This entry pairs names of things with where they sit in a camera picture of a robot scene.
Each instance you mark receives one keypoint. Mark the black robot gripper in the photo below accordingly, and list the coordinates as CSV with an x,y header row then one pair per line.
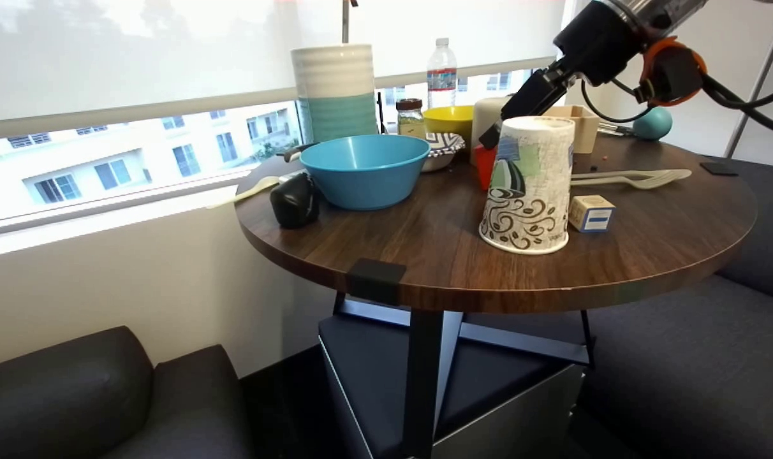
x,y
598,43

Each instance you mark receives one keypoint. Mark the orange rectangular block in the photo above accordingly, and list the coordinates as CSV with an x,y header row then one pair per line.
x,y
483,165

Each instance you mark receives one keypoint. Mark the patterned paper coffee cup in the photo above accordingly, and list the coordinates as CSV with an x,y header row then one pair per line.
x,y
526,208

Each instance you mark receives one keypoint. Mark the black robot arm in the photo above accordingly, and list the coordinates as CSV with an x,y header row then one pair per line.
x,y
672,73

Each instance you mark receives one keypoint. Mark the small white cube block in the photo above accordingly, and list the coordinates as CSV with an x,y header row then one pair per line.
x,y
589,213

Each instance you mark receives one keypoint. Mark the white cylindrical container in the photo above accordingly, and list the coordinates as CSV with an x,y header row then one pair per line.
x,y
486,121

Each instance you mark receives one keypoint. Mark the white square box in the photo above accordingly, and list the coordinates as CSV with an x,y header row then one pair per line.
x,y
584,126

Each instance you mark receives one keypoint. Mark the clear plastic water bottle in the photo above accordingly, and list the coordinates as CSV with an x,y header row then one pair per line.
x,y
441,74

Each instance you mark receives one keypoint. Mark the yellow bowl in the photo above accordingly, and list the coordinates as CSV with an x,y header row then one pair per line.
x,y
449,121

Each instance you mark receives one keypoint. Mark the patterned small dish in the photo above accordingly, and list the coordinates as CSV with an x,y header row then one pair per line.
x,y
441,148

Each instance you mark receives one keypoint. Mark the teal ball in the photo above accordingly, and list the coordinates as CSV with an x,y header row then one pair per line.
x,y
654,126

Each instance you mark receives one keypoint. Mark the small glass jar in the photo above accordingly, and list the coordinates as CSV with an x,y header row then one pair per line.
x,y
409,117

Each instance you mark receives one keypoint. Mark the round wooden table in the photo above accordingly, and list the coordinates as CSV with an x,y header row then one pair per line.
x,y
431,258

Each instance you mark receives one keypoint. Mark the blue plastic bowl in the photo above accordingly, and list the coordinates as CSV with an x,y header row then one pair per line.
x,y
366,172

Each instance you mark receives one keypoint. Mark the white and teal ribbed canister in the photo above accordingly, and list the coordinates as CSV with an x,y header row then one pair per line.
x,y
334,91

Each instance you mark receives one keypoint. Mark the black tape patch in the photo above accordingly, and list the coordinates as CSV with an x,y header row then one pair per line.
x,y
720,170
375,281

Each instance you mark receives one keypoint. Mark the black tape patch front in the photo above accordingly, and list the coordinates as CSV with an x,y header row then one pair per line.
x,y
375,281

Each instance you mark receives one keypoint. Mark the black computer mouse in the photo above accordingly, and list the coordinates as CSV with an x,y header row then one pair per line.
x,y
293,202

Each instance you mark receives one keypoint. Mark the dark grey sofa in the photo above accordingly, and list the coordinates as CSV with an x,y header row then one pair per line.
x,y
690,374

